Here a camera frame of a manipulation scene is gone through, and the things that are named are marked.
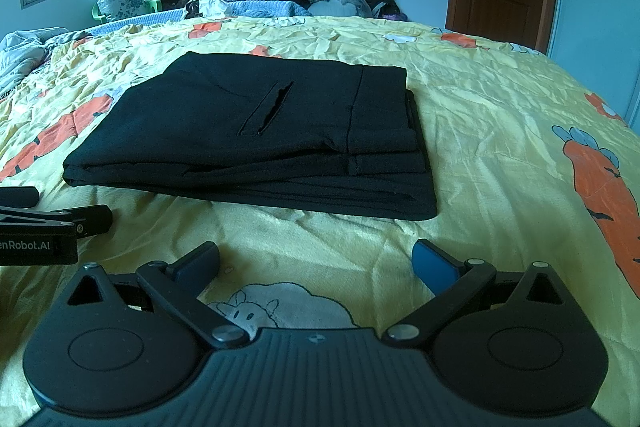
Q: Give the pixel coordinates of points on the grey-blue blanket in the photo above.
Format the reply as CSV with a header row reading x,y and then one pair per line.
x,y
30,52

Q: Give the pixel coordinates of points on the black pants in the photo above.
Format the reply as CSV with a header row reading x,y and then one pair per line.
x,y
260,142

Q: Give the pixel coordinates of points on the green plastic chair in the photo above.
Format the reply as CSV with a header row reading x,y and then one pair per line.
x,y
150,6

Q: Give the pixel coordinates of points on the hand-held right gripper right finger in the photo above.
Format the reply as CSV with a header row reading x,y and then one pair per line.
x,y
434,266

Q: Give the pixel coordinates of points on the white flower-print wardrobe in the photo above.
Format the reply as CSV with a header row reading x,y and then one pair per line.
x,y
595,7

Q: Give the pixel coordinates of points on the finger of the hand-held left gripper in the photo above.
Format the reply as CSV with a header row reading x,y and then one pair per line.
x,y
85,218
17,197

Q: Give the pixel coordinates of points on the light blue quilted pad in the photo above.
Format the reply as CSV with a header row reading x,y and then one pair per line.
x,y
270,8

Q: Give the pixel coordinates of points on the yellow carrot-print bed sheet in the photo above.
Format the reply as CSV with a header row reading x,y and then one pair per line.
x,y
500,132

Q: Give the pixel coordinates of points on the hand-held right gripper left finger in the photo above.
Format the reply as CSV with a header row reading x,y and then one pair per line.
x,y
197,266

